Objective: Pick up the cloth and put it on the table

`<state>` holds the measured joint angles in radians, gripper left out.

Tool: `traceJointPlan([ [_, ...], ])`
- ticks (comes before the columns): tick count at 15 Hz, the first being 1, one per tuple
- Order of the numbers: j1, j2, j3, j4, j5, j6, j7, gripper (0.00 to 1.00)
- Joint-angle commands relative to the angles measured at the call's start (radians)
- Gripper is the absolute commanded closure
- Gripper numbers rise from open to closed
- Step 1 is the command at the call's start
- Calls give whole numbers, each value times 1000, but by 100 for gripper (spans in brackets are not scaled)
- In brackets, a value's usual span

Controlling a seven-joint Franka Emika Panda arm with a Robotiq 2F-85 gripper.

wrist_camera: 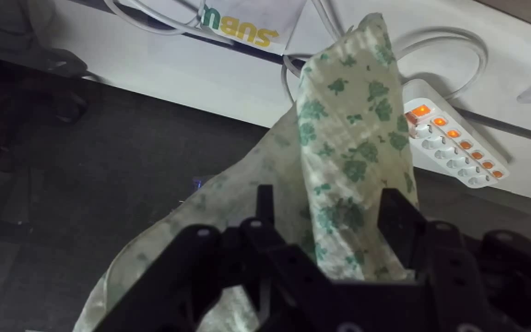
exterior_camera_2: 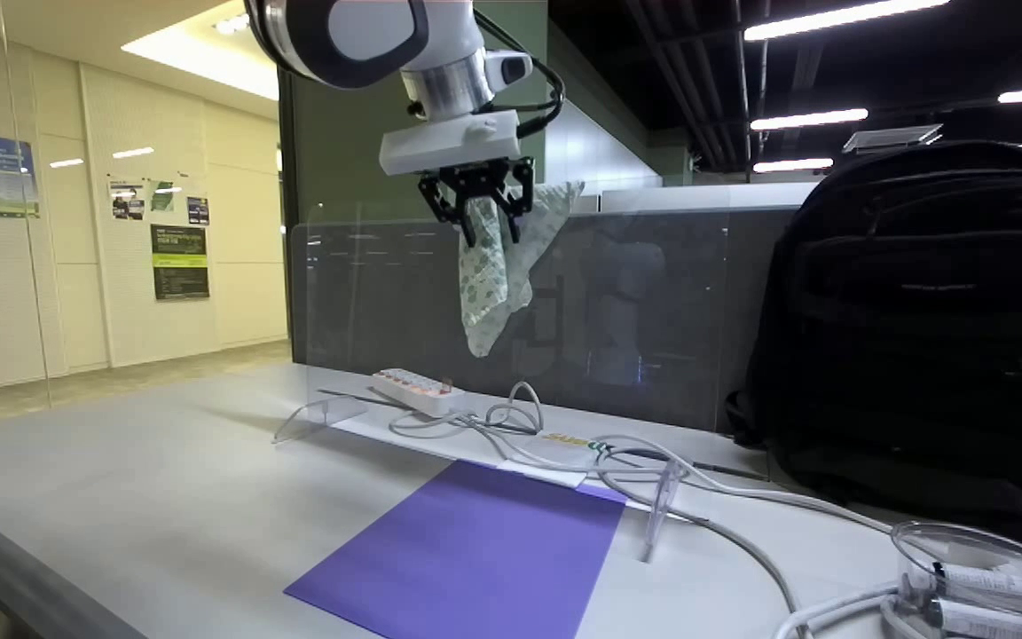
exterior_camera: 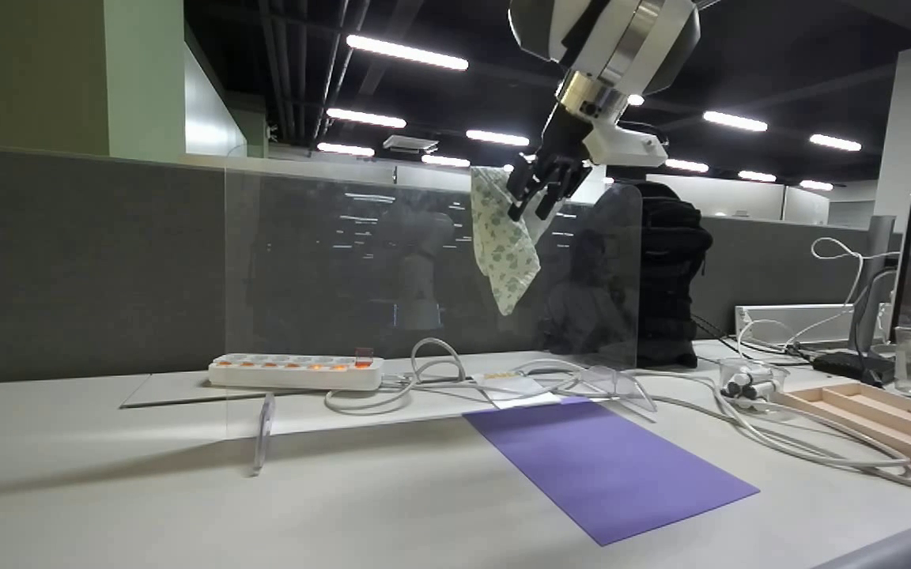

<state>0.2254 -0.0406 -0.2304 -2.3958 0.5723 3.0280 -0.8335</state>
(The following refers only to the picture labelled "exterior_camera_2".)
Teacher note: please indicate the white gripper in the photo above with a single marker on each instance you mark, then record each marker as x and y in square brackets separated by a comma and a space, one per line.
[453, 145]

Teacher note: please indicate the pale green patterned cloth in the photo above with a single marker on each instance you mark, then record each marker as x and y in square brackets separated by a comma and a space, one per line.
[494, 279]

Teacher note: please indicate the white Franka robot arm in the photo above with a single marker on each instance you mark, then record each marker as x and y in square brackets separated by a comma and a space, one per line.
[381, 42]

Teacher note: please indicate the dark glass desk partition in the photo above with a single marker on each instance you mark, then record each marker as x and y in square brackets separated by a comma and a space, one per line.
[390, 296]

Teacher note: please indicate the green square pillar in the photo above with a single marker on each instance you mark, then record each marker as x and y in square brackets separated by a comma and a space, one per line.
[322, 153]

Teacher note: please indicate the white power strip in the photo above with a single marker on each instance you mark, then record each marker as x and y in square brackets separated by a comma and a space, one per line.
[412, 392]

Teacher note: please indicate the bright recessed ceiling panel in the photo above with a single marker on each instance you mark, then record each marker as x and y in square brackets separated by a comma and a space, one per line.
[202, 55]

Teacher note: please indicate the purple paper sheet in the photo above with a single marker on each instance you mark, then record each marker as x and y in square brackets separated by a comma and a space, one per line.
[477, 554]

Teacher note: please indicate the grey flat object behind backpack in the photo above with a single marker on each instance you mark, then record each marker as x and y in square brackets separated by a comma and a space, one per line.
[889, 139]

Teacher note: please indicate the black backpack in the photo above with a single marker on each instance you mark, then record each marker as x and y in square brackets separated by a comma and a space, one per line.
[924, 333]

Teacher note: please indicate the white plug adapter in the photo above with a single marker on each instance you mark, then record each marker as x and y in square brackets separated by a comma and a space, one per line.
[985, 620]
[991, 584]

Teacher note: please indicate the small dark wall notice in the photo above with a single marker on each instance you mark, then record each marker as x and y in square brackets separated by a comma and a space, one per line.
[197, 210]

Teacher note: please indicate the green and black wall poster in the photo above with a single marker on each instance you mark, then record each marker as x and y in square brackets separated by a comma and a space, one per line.
[177, 263]

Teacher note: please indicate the small green wall notice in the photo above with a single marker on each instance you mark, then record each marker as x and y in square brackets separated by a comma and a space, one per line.
[165, 197]

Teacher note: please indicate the small photo wall notice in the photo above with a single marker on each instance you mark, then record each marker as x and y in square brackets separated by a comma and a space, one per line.
[126, 201]

